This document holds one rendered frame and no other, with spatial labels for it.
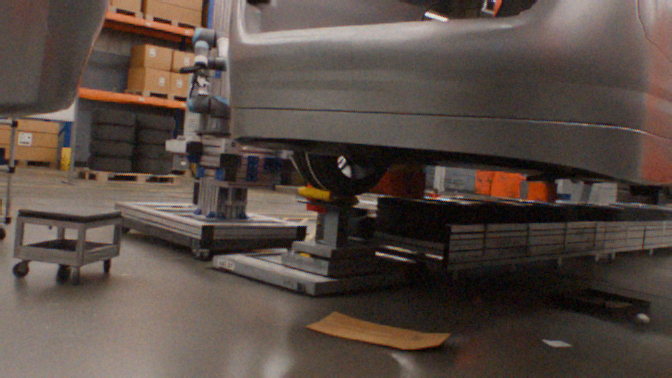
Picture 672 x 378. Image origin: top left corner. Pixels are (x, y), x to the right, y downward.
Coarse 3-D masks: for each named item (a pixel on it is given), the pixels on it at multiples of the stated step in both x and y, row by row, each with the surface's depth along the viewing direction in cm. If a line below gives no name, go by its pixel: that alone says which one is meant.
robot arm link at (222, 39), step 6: (222, 36) 438; (216, 42) 440; (222, 42) 433; (216, 48) 444; (222, 48) 424; (222, 54) 417; (216, 60) 409; (222, 60) 410; (216, 66) 409; (222, 66) 410
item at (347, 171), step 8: (336, 160) 406; (344, 168) 417; (352, 168) 413; (360, 168) 410; (368, 168) 407; (376, 168) 404; (344, 176) 383; (352, 176) 403; (360, 176) 401; (368, 176) 399
